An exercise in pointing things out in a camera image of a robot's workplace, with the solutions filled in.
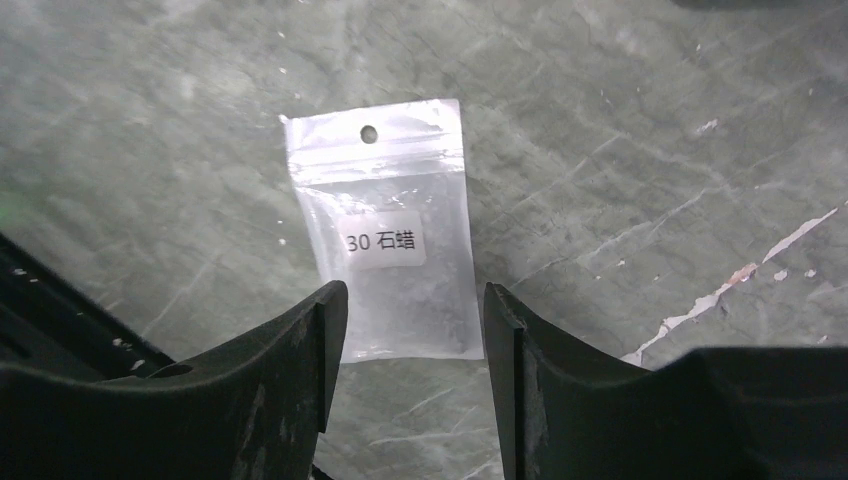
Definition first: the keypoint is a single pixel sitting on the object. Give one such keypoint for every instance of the small white paper packet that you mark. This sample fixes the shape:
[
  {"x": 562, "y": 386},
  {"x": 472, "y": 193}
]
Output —
[{"x": 384, "y": 196}]

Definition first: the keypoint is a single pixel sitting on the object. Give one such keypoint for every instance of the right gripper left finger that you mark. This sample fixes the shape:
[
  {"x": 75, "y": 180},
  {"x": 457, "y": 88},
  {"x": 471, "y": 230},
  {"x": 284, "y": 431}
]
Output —
[{"x": 250, "y": 408}]

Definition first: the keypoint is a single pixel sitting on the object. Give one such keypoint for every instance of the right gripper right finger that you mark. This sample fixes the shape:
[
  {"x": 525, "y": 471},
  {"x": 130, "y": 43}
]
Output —
[{"x": 566, "y": 410}]

